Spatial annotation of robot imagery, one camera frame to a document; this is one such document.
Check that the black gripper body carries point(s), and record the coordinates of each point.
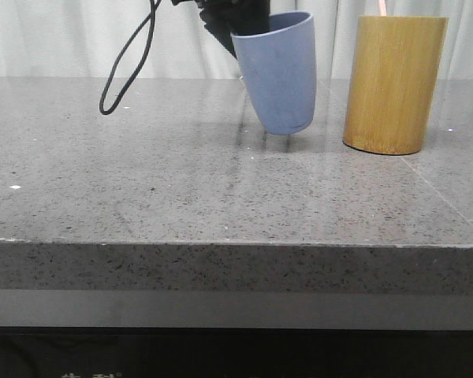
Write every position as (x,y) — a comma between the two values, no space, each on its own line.
(246,17)

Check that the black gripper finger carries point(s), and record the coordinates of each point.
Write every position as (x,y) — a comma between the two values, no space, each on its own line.
(217,24)

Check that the blue plastic cup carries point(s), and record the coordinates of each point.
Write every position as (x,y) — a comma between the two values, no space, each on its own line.
(279,71)

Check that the bamboo cylinder holder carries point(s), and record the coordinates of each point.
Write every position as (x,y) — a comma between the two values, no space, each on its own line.
(394,73)

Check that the white pleated curtain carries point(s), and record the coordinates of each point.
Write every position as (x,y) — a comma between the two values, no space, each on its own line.
(82,38)

